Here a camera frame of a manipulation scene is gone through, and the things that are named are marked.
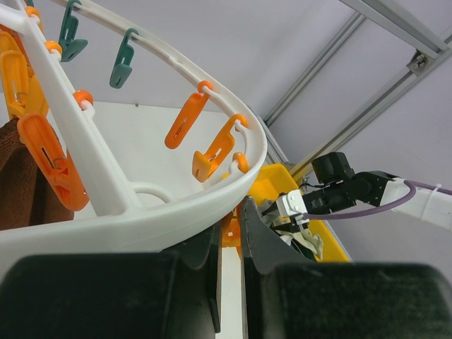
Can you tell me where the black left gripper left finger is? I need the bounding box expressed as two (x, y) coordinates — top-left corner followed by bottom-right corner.
(1, 224), (221, 338)

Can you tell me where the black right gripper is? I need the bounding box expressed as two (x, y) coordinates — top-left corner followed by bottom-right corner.
(303, 188), (339, 215)

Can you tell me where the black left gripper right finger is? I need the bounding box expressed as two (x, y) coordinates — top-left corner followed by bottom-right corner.
(241, 197), (451, 338)

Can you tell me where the white round clip hanger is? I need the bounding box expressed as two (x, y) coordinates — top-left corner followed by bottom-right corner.
(1, 1), (267, 263)

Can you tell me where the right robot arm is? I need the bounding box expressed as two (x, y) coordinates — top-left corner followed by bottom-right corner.
(302, 152), (451, 231)

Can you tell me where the beige sock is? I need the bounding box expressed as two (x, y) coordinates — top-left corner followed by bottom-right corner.
(276, 229), (324, 262)

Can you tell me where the yellow plastic tray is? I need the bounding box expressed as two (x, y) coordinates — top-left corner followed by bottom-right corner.
(248, 164), (351, 262)

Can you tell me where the orange clothespin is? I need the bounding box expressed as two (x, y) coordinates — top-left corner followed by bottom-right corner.
(1, 31), (49, 119)
(165, 81), (213, 149)
(192, 114), (248, 182)
(17, 114), (89, 211)

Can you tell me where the aluminium top crossbar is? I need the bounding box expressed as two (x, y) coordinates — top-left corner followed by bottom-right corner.
(343, 0), (451, 76)

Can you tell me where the teal clothespin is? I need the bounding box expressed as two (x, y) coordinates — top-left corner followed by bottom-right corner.
(59, 0), (88, 62)
(109, 28), (139, 89)

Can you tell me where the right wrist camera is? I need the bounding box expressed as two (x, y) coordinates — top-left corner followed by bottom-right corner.
(275, 189), (310, 225)

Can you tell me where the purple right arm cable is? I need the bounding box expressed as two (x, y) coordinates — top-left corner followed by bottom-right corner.
(303, 179), (452, 222)

